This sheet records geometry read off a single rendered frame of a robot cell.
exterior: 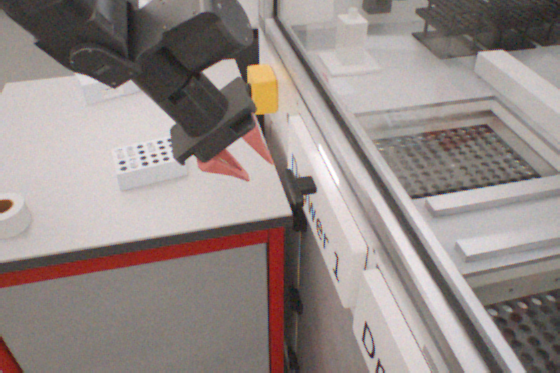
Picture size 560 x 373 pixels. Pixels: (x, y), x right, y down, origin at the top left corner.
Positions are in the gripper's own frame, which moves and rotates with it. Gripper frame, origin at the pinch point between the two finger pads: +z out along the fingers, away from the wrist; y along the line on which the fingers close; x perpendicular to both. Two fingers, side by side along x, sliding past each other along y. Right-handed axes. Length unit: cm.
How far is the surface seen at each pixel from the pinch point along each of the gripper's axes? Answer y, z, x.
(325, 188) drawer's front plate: 4.6, 8.7, -0.7
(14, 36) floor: -145, 14, 311
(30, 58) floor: -131, 25, 270
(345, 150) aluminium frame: 9.6, 4.6, -1.6
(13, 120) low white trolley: -48, -7, 56
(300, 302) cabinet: -19, 49, 17
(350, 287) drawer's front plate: 0.9, 14.2, -11.4
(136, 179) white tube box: -25.0, 6.5, 26.5
